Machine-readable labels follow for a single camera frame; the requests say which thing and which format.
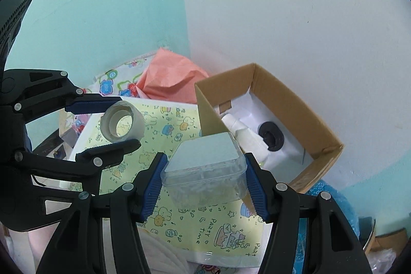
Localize yellow cartoon printed mat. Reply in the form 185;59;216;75
67;96;272;266

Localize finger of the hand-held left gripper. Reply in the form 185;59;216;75
13;138;142;197
2;69;124;125

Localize brown cardboard piece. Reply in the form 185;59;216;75
369;227;408;257

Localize clear plastic box grey lid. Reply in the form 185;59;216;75
161;132;248;209

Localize black tape roll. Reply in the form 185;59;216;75
259;121;286;152

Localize floral printed cloth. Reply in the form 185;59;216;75
66;59;155;140

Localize white paper sheet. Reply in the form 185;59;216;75
221;91;307;172

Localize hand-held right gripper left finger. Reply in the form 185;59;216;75
35;152;169;274

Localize white paper rolls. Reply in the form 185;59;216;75
222;114;272;162

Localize blue plastic bag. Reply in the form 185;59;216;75
295;179;360;274

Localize brown cardboard box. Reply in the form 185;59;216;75
194;63;344;194

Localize dark board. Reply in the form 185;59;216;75
32;129;76;162

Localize salmon pink crumpled paper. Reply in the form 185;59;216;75
136;48;211;104

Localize white cloth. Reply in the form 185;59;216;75
138;227;196;274

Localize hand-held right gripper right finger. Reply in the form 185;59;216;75
245;152;371;274

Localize clear tape roll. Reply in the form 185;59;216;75
100;101;146;144

